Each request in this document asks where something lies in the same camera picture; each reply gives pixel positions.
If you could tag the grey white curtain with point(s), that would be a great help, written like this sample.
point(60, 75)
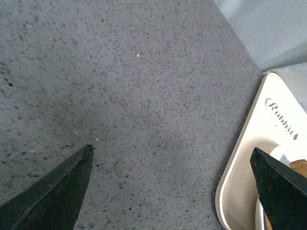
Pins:
point(274, 32)

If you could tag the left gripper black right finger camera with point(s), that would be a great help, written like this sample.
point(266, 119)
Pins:
point(283, 198)

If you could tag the bread slice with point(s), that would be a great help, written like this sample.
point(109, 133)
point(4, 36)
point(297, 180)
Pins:
point(299, 168)

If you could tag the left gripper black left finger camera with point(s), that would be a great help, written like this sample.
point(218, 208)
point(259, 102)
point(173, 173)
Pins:
point(55, 200)

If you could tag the white oval plate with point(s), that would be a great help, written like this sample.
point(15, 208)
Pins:
point(261, 220)

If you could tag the pink rabbit tray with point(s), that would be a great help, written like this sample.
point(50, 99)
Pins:
point(276, 119)

